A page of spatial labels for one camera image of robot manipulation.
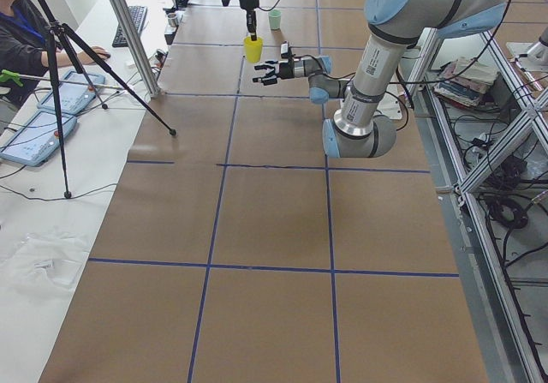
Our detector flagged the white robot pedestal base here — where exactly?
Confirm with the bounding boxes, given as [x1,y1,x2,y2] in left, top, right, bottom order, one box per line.
[377,83,408,122]

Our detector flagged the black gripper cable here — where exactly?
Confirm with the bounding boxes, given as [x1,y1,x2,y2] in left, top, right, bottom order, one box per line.
[312,55,416,131]

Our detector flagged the green cup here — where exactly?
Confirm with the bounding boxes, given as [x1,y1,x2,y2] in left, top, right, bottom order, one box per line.
[268,9,282,31]

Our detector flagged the aluminium frame post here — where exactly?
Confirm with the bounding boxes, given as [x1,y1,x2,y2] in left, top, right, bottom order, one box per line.
[109,0,160,98]

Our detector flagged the upper blue teach pendant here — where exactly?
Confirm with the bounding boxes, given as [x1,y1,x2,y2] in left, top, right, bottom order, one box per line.
[37,70,105,115]

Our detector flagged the clear plastic bag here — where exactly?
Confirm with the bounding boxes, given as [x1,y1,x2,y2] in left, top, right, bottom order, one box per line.
[1,230,92,299]

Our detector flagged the person's hand on mouse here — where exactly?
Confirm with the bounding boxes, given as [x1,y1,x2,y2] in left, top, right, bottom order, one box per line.
[92,46,111,61]

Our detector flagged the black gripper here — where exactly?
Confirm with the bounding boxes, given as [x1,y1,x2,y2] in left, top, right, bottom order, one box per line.
[239,0,259,41]
[252,60,295,86]

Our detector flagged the stack of magazines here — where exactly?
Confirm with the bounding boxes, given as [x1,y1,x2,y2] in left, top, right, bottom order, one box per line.
[432,57,499,108]

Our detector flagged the lower blue teach pendant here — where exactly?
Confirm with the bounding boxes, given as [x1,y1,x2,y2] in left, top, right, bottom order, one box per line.
[1,110,60,167]

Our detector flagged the yellow cup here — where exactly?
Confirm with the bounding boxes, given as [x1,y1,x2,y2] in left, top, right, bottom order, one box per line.
[243,36,263,63]

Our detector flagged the seated person in black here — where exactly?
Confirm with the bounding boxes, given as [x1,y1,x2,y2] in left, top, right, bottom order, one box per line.
[0,0,113,110]

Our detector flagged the black keyboard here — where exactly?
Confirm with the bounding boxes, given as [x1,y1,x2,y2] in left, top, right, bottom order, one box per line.
[111,4,149,49]

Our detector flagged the blue teach pendant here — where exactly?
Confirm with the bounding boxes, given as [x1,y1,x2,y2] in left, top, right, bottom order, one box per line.
[37,70,105,115]
[1,110,60,167]

